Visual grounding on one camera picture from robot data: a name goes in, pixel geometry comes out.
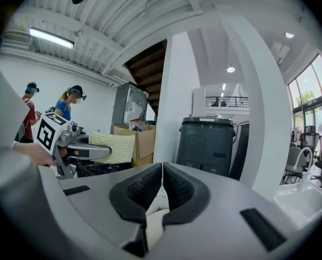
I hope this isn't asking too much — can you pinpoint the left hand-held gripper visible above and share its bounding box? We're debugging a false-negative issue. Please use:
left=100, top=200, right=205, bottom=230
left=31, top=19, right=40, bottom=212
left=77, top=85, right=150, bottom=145
left=35, top=112, right=113, bottom=179

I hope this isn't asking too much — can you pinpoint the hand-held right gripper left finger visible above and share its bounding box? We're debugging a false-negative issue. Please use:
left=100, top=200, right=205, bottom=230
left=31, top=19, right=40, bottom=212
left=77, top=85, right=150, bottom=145
left=38, top=162, right=165, bottom=260

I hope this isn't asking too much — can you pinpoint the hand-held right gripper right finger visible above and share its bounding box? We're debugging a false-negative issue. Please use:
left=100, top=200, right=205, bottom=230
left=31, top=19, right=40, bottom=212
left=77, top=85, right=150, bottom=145
left=146, top=161, right=317, bottom=260

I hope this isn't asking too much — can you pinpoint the pale yellow scrubber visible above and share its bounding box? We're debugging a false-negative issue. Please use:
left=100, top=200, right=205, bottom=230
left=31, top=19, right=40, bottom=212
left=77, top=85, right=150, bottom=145
left=88, top=130, right=136, bottom=165

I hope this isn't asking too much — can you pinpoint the person's left forearm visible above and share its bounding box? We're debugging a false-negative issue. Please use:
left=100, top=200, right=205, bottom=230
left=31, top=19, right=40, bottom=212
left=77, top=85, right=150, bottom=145
left=12, top=140, right=57, bottom=168

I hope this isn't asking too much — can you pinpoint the brown cardboard box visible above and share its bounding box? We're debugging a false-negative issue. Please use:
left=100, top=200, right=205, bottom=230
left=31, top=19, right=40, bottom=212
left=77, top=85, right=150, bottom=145
left=111, top=124, right=157, bottom=168

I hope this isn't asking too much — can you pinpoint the gray metal cabinet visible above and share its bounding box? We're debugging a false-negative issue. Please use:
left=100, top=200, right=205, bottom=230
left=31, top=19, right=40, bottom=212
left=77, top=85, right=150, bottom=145
left=111, top=82, right=150, bottom=127

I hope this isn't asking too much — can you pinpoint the dark gray plastic bin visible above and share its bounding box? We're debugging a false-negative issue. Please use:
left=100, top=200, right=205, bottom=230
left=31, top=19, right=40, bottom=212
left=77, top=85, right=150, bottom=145
left=175, top=116, right=236, bottom=177

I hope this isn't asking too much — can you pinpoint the white sink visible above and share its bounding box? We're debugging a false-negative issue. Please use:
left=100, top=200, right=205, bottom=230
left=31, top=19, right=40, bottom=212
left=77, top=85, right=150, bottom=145
left=273, top=182, right=322, bottom=229

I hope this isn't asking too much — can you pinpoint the person's gray shirt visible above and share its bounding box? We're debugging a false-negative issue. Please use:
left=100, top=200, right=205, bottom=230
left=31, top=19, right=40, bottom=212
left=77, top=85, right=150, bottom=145
left=0, top=61, right=59, bottom=260

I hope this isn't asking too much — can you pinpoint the brown wooden staircase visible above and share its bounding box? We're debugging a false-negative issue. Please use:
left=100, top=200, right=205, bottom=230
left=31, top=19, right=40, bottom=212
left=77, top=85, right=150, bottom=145
left=123, top=38, right=168, bottom=114

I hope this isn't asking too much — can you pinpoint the gray office chair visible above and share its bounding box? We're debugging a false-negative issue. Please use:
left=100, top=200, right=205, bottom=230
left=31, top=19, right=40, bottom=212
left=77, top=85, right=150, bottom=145
left=283, top=146, right=311, bottom=185

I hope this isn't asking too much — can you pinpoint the white curved faucet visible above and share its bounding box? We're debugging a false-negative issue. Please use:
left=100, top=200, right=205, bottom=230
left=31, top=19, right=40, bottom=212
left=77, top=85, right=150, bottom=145
left=295, top=146, right=315, bottom=185

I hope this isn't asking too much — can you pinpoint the long fluorescent ceiling light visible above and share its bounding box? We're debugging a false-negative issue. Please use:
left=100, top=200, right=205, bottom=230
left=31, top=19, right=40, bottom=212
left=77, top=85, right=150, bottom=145
left=28, top=27, right=75, bottom=50

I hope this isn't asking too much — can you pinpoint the black metal railing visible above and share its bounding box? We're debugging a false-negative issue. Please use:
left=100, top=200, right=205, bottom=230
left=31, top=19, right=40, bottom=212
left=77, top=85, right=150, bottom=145
left=205, top=96, right=249, bottom=109

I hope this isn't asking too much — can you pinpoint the large glass window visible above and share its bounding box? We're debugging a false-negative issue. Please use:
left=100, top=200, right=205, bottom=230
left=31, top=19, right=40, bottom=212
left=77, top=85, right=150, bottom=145
left=287, top=53, right=322, bottom=137

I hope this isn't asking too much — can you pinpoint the white air conditioner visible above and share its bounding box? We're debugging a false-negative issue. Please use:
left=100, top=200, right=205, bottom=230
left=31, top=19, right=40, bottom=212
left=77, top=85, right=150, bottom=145
left=271, top=42, right=291, bottom=63

